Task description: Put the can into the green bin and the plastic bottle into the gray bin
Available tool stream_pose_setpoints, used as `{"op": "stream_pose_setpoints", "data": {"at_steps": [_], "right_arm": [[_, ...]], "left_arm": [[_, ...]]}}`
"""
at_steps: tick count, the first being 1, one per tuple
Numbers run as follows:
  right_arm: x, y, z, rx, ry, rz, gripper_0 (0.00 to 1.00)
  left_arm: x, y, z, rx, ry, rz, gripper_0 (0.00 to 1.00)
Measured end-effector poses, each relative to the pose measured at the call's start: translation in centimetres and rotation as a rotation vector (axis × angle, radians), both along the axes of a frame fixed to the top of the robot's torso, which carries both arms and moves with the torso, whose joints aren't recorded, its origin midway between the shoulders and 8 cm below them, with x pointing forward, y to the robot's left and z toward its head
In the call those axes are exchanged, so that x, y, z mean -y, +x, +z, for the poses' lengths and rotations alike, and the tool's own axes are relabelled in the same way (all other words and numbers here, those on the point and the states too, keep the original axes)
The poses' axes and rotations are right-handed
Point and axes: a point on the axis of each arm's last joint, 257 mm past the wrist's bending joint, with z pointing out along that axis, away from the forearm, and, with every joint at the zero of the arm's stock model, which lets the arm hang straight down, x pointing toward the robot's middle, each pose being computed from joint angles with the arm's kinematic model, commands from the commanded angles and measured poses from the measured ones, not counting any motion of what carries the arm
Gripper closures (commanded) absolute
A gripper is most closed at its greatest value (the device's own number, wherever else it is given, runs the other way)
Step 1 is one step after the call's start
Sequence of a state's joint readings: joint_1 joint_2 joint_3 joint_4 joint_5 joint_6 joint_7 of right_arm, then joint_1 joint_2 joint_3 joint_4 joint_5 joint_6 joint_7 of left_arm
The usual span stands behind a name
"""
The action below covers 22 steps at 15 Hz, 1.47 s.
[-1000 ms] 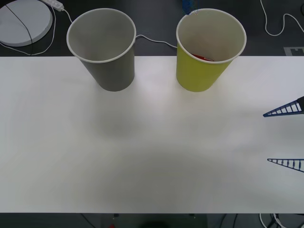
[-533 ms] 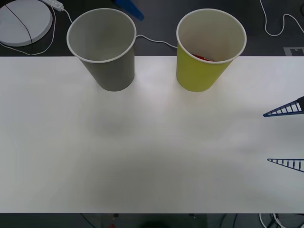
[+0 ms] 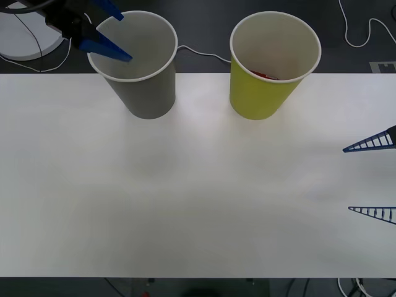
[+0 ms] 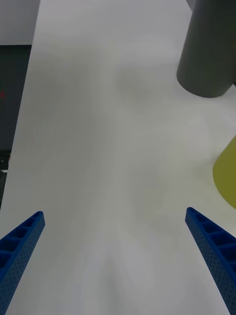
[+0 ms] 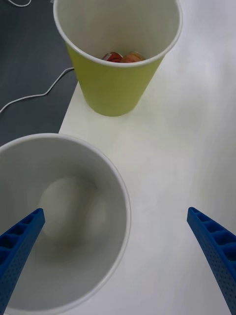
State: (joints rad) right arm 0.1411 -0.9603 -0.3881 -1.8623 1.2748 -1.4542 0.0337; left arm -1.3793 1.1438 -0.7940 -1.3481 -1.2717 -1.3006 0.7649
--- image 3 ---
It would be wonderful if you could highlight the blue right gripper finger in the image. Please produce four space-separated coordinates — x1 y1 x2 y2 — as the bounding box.
348 205 396 226
342 125 396 154

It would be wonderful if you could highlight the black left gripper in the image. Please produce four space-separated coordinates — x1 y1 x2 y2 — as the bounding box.
45 0 134 63

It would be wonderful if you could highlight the grey floor marker plate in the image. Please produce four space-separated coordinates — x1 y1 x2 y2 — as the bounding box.
369 61 396 74

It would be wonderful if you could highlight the grey plastic bin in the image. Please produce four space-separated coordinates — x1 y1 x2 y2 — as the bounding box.
87 11 179 120

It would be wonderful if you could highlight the white round stand base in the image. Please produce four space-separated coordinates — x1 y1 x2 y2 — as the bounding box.
0 0 63 61

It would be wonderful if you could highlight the yellow-green plastic bin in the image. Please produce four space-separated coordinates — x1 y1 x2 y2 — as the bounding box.
229 11 322 121

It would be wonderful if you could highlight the red can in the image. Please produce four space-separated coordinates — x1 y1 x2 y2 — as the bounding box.
249 69 280 81

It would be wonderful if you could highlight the white cable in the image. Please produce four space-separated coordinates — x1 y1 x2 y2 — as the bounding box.
0 40 71 74
336 277 372 297
176 45 233 64
338 0 396 48

